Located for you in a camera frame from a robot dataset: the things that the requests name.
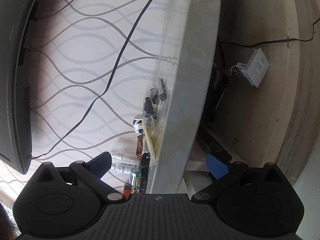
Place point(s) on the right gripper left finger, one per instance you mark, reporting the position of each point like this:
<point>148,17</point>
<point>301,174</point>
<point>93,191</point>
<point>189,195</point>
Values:
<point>89,174</point>

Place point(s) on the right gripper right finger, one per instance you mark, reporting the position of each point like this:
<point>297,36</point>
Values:
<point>219,168</point>

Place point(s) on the white spray bottle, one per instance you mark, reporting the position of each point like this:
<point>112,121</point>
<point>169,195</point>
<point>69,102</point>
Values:
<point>123,163</point>

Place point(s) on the bag of black screws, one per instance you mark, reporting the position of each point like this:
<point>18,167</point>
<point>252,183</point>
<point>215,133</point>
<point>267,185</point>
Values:
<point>150,106</point>

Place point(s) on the grey metal pen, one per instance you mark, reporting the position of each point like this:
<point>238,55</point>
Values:
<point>162,93</point>

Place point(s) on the black television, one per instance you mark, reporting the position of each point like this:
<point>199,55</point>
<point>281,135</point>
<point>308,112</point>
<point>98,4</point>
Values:
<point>17,21</point>

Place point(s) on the white wall socket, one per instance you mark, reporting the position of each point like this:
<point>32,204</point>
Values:
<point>254,70</point>

